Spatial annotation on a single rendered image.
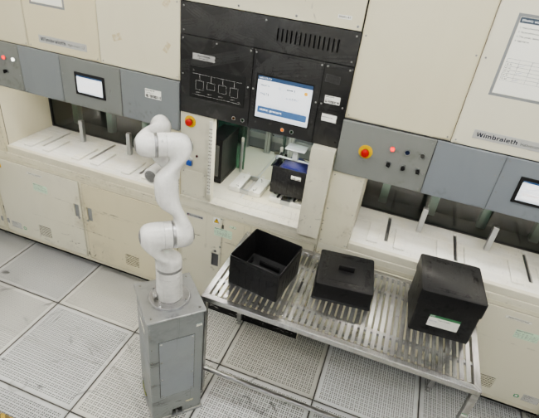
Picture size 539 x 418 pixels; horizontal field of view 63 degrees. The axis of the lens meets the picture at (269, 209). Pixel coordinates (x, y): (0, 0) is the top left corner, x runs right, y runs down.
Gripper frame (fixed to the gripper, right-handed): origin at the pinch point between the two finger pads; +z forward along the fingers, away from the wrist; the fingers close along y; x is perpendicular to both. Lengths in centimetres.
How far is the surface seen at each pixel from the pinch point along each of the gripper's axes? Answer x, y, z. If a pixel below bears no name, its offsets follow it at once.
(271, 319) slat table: -44, 76, -53
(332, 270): -34, 95, -17
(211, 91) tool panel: 34.6, 11.9, 8.8
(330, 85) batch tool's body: 51, 72, 9
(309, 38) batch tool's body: 69, 59, 10
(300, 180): -13, 62, 29
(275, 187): -22, 48, 29
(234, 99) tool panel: 32.9, 24.6, 8.9
